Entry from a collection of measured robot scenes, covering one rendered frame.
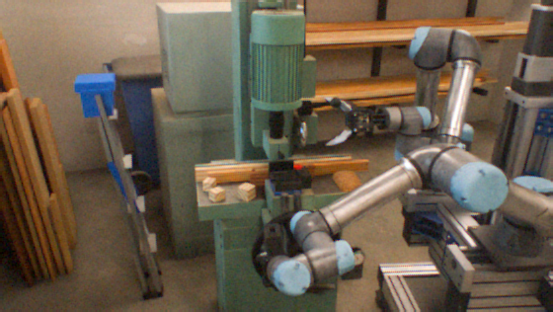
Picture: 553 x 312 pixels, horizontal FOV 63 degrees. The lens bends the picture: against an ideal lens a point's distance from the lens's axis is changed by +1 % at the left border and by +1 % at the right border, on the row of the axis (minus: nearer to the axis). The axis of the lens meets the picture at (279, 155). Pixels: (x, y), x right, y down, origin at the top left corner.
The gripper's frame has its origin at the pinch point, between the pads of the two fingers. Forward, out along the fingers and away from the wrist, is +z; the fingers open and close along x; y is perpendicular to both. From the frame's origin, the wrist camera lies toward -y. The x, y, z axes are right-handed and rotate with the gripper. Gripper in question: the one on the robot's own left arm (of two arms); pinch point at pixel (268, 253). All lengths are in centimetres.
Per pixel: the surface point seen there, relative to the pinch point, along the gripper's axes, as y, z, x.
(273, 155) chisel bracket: -31.2, 22.4, 8.2
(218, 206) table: -14.9, 18.5, -12.5
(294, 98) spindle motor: -49, 10, 15
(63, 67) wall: -127, 218, -109
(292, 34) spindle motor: -67, -2, 13
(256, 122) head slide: -45, 30, 4
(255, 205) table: -14.1, 19.0, -0.1
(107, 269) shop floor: 16, 144, -72
